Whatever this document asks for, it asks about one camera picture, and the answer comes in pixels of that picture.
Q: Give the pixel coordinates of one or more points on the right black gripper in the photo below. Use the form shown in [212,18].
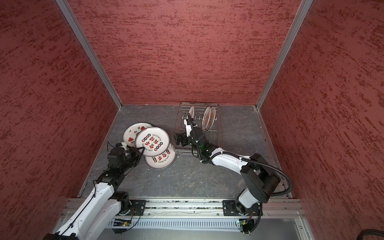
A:
[178,139]

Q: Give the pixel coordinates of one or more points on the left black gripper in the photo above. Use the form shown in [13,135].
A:
[138,155]

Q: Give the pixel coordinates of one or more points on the white watermelon pattern plate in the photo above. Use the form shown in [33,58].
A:
[131,133]

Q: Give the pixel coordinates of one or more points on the brown patterned plate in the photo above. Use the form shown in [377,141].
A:
[206,117]

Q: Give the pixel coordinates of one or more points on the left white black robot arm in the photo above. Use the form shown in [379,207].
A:
[104,202]

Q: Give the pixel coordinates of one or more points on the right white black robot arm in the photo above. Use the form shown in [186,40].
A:
[260,178]

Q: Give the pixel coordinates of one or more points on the rightmost patterned plate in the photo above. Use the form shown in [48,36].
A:
[212,118]

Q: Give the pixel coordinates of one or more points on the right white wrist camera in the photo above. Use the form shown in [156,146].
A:
[189,124]

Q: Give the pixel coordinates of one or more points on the wire dish rack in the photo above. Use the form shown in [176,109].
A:
[214,135]

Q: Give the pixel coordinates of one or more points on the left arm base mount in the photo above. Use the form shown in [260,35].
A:
[132,208]

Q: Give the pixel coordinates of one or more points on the white perforated cable duct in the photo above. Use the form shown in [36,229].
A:
[187,224]

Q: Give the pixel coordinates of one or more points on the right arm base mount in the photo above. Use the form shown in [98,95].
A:
[231,207]

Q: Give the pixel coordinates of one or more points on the left aluminium corner post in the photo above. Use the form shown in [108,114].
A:
[81,36]

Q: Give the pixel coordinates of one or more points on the aluminium corner post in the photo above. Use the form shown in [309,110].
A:
[291,35]
[81,36]

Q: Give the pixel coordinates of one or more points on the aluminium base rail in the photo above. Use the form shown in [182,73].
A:
[214,208]

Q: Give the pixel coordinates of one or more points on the right aluminium corner post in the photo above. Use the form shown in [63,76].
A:
[291,35]

